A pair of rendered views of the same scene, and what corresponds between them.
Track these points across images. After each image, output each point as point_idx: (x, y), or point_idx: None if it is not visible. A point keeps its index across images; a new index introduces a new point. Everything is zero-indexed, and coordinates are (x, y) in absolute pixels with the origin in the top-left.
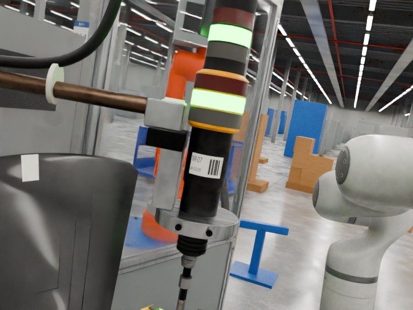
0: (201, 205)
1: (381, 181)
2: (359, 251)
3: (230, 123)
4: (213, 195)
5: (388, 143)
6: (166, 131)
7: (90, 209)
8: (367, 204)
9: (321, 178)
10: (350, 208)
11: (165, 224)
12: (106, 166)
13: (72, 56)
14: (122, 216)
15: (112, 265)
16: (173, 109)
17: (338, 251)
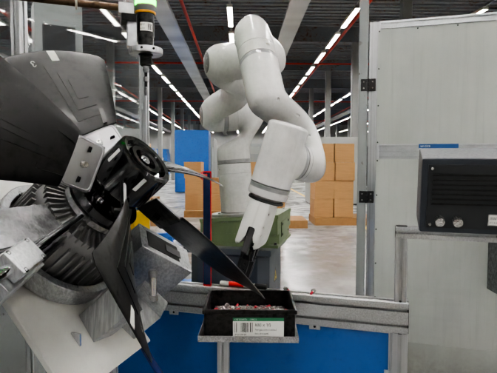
0: (147, 42)
1: (225, 61)
2: (234, 143)
3: (152, 9)
4: (151, 38)
5: (224, 44)
6: (129, 13)
7: (89, 71)
8: (223, 83)
9: (202, 103)
10: (222, 110)
11: (135, 49)
12: (89, 56)
13: None
14: (105, 74)
15: (109, 89)
16: (129, 5)
17: (222, 147)
